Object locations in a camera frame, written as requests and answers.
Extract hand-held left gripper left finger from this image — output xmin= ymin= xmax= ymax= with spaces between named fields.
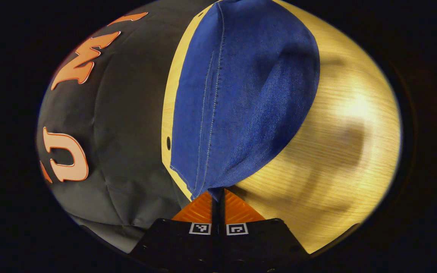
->
xmin=129 ymin=191 xmax=219 ymax=273

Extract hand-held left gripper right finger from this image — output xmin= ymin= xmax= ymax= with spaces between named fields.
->
xmin=218 ymin=188 xmax=311 ymax=273

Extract blue jeans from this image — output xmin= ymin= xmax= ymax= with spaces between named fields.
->
xmin=170 ymin=0 xmax=321 ymax=201

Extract black backdrop cloth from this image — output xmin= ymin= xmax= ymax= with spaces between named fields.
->
xmin=36 ymin=0 xmax=220 ymax=254

